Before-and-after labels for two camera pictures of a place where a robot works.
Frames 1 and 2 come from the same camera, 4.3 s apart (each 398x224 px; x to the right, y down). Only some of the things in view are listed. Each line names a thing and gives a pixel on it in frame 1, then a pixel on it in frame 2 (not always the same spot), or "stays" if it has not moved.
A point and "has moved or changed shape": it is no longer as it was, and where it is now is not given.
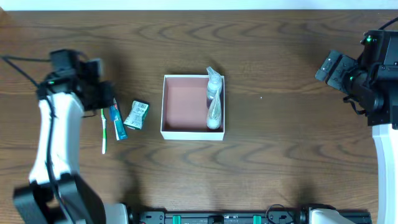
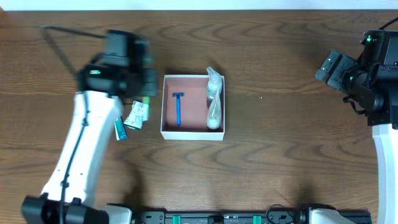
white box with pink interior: [184, 108] stays
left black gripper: [104, 94] → [148, 83]
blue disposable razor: [113, 112] has moved or changed shape
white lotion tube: [214, 116] stays
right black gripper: [337, 73] stays
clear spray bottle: [214, 84] stays
